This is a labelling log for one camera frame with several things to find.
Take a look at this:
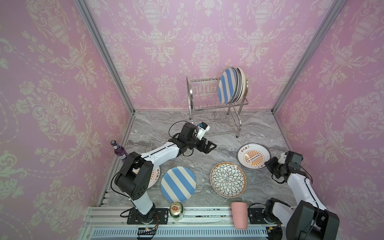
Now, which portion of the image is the green can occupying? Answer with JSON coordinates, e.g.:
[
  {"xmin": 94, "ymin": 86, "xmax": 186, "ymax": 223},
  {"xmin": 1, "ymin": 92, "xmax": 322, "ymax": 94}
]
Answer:
[{"xmin": 169, "ymin": 202, "xmax": 184, "ymax": 221}]

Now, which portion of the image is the aluminium corner post right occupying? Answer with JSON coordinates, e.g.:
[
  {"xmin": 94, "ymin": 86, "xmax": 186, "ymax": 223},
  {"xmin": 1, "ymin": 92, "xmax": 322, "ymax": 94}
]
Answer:
[{"xmin": 271, "ymin": 0, "xmax": 347, "ymax": 116}]

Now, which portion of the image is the purple bottle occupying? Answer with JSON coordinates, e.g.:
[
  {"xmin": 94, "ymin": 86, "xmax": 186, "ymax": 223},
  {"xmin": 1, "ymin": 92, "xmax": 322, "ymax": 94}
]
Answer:
[{"xmin": 110, "ymin": 140, "xmax": 128, "ymax": 163}]

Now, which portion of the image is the white plate green quatrefoil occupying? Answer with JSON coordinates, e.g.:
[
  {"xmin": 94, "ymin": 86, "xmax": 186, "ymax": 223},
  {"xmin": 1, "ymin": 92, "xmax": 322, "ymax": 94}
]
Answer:
[{"xmin": 232, "ymin": 68, "xmax": 238, "ymax": 103}]

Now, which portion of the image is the orange sunburst plate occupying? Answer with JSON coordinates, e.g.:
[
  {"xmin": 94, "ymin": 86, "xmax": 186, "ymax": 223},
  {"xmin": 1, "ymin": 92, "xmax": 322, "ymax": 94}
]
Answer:
[
  {"xmin": 237, "ymin": 143, "xmax": 271, "ymax": 170},
  {"xmin": 148, "ymin": 167, "xmax": 161, "ymax": 189}
]

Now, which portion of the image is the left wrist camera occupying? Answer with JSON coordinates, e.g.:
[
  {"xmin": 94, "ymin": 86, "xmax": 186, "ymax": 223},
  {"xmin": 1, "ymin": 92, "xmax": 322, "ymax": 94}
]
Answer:
[{"xmin": 197, "ymin": 122, "xmax": 210, "ymax": 140}]

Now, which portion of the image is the aluminium corner post left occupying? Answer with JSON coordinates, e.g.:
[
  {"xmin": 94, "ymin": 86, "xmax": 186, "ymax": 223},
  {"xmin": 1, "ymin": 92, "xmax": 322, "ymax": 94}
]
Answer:
[{"xmin": 75, "ymin": 0, "xmax": 135, "ymax": 116}]

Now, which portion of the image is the white plate teal red rim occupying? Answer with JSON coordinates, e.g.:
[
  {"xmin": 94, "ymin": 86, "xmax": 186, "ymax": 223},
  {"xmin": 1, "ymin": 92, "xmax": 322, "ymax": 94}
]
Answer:
[{"xmin": 236, "ymin": 68, "xmax": 243, "ymax": 102}]

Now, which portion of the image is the chrome wire dish rack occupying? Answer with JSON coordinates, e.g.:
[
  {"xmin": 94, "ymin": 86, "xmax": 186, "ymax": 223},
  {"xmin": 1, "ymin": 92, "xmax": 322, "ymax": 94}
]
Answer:
[{"xmin": 187, "ymin": 77, "xmax": 249, "ymax": 138}]

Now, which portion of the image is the blue cream striped plate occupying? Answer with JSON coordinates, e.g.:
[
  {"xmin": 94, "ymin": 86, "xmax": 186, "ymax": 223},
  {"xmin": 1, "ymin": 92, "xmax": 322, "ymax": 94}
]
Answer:
[
  {"xmin": 161, "ymin": 167, "xmax": 197, "ymax": 203},
  {"xmin": 218, "ymin": 68, "xmax": 236, "ymax": 104}
]

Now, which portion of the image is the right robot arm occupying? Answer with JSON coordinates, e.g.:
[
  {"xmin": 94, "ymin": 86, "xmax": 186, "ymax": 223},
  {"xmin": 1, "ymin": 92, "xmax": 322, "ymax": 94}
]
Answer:
[{"xmin": 264, "ymin": 151, "xmax": 340, "ymax": 240}]

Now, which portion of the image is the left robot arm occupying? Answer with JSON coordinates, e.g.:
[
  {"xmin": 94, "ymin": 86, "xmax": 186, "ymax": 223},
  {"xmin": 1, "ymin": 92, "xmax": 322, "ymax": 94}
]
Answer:
[{"xmin": 111, "ymin": 121, "xmax": 217, "ymax": 224}]

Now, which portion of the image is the aluminium corner post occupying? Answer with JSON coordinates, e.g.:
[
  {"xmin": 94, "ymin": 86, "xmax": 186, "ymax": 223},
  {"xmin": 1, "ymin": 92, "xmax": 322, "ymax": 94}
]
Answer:
[
  {"xmin": 75, "ymin": 0, "xmax": 135, "ymax": 116},
  {"xmin": 271, "ymin": 0, "xmax": 347, "ymax": 116}
]

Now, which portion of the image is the blue cream striped plate front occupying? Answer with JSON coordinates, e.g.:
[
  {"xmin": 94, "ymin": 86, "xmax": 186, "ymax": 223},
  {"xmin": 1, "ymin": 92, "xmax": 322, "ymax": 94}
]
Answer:
[{"xmin": 161, "ymin": 167, "xmax": 197, "ymax": 203}]

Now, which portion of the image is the petal pattern plate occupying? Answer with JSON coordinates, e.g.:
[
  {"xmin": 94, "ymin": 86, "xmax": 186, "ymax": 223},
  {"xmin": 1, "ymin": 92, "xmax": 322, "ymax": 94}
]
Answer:
[{"xmin": 210, "ymin": 162, "xmax": 247, "ymax": 198}]

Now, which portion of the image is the pink cup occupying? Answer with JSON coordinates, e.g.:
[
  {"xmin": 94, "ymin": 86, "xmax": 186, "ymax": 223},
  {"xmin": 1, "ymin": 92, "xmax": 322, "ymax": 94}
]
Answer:
[{"xmin": 231, "ymin": 202, "xmax": 249, "ymax": 230}]

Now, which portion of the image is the plain cream plate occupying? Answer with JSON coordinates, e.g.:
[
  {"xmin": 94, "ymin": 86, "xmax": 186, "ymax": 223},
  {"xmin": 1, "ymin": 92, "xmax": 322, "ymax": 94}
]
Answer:
[{"xmin": 238, "ymin": 68, "xmax": 248, "ymax": 100}]

